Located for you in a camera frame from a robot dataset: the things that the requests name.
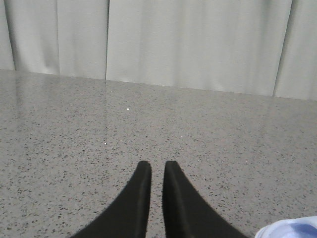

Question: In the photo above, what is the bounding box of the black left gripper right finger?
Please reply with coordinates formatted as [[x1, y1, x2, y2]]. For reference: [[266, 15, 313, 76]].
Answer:
[[162, 161, 245, 238]]

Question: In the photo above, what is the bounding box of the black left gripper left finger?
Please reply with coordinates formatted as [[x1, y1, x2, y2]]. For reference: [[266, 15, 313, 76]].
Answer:
[[73, 161, 152, 238]]

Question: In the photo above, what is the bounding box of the light blue slipper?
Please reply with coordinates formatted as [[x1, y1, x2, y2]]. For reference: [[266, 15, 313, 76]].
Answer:
[[255, 216, 317, 238]]

